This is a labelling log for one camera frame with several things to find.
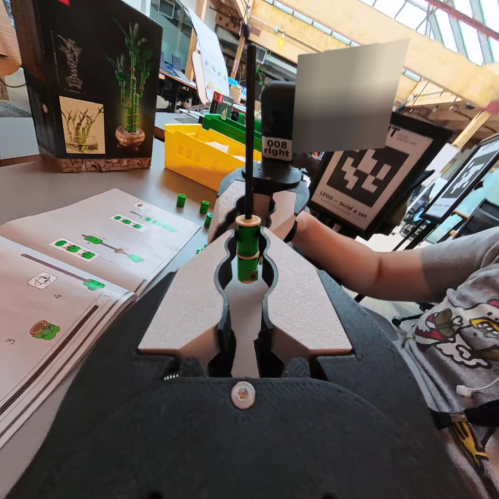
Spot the dark product box red corner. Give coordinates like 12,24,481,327
211,91,235,120

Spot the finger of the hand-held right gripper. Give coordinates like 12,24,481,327
268,191,299,242
208,182,255,245

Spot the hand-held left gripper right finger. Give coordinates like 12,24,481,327
259,228,354,371

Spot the black bamboo product box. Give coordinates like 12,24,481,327
11,0,163,173

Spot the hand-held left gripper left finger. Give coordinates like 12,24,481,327
137,230,238,371

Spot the green plastic bin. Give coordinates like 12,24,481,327
202,113,262,152

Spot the black framed marker sign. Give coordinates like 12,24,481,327
307,112,454,241
420,134,499,224

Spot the person's right forearm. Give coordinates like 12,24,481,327
327,230,434,303

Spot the person's grey printed shirt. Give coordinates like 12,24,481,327
398,228,499,499

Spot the distant document stand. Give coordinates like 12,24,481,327
186,5,231,104

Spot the person's right hand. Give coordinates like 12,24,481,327
293,212,332,258

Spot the open instruction booklet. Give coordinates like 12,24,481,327
0,188,202,449

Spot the black rod with green cylinders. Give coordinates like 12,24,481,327
235,44,261,284

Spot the black strap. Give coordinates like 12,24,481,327
431,399,499,430

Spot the yellow bin with plastic bags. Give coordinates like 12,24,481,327
164,123,262,192

